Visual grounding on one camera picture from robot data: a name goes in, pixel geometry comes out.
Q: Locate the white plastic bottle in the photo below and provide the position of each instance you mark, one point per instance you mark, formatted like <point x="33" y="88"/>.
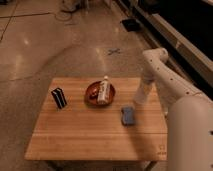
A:
<point x="104" y="90"/>

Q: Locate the wooden folding table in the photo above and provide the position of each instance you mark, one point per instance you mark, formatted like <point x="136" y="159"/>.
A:
<point x="83" y="132"/>

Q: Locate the black floor plate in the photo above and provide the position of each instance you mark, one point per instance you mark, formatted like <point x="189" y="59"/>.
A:
<point x="130" y="25"/>

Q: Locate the blue sponge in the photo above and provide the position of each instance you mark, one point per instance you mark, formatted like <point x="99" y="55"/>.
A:
<point x="127" y="115"/>

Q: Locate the brown wooden bowl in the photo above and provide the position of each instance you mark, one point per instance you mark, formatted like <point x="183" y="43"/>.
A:
<point x="91" y="94"/>

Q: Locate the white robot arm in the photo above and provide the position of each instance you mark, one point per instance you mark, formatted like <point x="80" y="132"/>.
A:
<point x="190" y="117"/>

